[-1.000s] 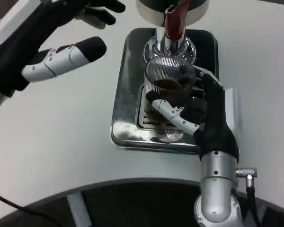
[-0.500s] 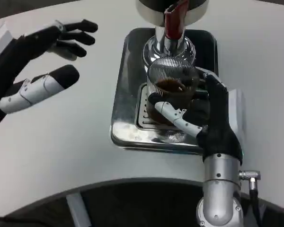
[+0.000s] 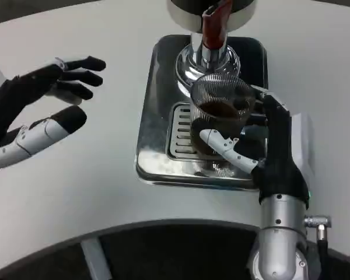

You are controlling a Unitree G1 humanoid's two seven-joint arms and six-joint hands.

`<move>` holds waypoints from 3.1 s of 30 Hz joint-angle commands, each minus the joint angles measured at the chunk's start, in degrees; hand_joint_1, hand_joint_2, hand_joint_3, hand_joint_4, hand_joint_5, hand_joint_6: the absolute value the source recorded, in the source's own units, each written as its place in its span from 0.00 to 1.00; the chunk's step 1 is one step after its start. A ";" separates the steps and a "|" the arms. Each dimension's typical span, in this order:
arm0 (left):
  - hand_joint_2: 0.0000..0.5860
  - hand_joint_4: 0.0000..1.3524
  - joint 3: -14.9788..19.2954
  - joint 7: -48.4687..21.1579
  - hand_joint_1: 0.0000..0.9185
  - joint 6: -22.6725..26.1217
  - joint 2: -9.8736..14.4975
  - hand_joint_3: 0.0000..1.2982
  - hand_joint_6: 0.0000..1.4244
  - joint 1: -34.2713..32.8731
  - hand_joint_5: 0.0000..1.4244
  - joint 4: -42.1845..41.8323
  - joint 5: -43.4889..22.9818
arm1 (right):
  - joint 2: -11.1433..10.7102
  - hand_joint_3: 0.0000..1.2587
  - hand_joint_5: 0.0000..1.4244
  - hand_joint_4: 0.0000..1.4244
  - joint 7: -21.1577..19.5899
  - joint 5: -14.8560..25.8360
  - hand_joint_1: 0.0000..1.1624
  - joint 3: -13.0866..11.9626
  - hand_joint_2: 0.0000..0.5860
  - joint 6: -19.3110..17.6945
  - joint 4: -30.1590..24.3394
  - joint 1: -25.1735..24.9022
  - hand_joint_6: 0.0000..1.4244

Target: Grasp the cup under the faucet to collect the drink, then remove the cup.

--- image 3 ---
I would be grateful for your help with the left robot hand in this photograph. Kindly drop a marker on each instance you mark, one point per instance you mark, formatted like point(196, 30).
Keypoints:
point(14, 96)

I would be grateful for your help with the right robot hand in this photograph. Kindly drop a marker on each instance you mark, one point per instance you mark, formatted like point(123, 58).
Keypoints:
point(280, 163)

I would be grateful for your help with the clear ribbed glass cup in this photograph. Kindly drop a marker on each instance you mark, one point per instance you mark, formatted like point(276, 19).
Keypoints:
point(218, 87)

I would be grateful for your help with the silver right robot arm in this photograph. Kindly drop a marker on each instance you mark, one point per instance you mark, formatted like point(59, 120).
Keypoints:
point(280, 233)

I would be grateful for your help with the slotted steel tray grid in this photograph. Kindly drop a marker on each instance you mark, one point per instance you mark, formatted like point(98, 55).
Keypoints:
point(179, 134)

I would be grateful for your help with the steel drip tray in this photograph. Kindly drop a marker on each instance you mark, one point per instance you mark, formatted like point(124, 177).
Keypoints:
point(157, 116)

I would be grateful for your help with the chrome drink dispenser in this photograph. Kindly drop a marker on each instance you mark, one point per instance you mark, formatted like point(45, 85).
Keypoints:
point(186, 14)

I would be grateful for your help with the white counter support beam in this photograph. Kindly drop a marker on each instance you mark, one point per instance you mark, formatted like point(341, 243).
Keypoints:
point(97, 259)

